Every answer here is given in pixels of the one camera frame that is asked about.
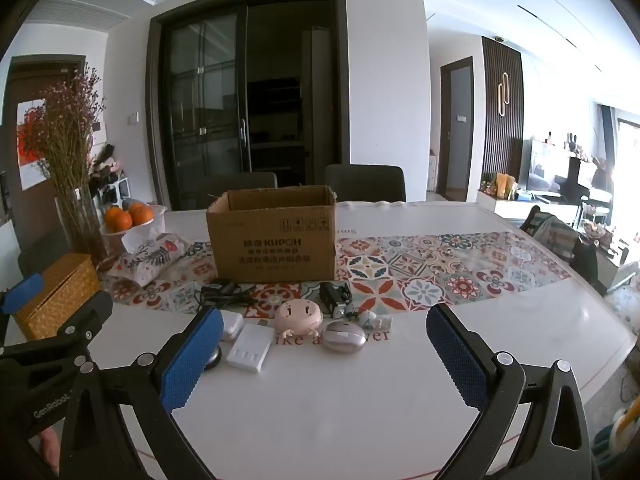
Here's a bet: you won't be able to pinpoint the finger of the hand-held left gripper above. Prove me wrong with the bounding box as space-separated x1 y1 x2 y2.
0 290 115 363
0 273 45 347

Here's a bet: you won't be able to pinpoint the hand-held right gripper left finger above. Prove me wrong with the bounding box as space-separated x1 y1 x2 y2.
57 306 224 480

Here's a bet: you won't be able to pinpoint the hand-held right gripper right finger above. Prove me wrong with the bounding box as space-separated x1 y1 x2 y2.
425 302 601 480

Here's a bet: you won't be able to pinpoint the white power adapter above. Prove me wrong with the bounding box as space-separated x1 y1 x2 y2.
226 317 275 375

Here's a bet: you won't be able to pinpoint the white astronaut figurine keychain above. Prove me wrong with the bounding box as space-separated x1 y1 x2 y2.
347 310 393 332

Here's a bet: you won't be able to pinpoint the pink round toy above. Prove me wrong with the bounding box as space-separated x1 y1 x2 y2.
276 300 323 338

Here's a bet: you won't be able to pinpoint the pink silver computer mouse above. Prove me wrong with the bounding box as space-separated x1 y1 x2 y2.
320 321 367 353

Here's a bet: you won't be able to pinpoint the brown cardboard box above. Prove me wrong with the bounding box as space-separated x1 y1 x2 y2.
206 185 337 282

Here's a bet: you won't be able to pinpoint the person's left hand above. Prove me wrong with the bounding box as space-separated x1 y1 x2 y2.
39 427 62 476

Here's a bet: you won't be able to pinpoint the woven wicker box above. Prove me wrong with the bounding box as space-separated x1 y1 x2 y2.
12 253 103 341

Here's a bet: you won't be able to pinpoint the white charger plug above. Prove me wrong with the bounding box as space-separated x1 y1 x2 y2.
220 309 244 342

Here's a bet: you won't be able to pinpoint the glass vase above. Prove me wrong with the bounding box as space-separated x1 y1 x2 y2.
55 185 108 268

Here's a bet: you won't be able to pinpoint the floral tissue pack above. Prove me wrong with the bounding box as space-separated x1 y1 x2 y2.
107 232 188 288

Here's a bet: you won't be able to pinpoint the white fruit stand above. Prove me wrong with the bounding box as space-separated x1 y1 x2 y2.
99 205 168 255

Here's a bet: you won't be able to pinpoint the patterned table runner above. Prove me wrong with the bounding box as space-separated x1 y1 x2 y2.
102 230 573 318

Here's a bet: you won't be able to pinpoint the cluttered white shelf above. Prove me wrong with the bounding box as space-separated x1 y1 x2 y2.
90 142 132 211

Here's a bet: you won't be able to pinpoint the black selfie stick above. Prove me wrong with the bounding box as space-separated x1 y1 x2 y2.
319 281 351 320

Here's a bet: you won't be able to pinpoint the chair with plaid cushion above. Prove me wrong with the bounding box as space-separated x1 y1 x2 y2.
520 205 601 291

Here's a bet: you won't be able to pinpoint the white television cabinet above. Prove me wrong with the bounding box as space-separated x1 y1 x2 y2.
477 190 541 218

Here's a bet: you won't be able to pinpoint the dried flower bunch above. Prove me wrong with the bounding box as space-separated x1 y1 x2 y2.
17 62 108 201

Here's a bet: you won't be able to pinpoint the yellow white object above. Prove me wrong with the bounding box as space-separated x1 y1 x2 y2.
595 405 640 461

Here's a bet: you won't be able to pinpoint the yellow snack bags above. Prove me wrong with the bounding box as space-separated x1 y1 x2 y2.
482 172 518 201

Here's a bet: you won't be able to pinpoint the dark dining chair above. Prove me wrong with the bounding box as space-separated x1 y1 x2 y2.
325 164 407 203
200 171 278 211

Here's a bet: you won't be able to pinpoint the flat television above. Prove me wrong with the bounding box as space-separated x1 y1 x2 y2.
520 139 563 196

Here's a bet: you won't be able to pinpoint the black piano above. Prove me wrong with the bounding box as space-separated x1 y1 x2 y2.
557 155 613 211

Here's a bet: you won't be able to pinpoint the dark framed room door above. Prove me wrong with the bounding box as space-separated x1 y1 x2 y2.
440 56 475 203

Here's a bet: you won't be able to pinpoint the brown wooden door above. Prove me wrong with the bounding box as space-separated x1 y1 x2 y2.
0 55 86 221

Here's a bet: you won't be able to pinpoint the dark glass sliding door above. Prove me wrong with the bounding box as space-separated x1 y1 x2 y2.
150 0 349 211

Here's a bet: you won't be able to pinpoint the blue curtain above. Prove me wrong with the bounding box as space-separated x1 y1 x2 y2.
597 102 621 161

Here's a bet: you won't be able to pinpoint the black charger with cable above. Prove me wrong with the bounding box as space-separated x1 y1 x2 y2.
198 280 251 311

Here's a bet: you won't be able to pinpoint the red wall poster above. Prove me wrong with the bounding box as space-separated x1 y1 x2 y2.
16 100 51 181

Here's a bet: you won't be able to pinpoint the dark slatted wall panel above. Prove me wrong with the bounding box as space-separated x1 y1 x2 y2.
481 36 523 196

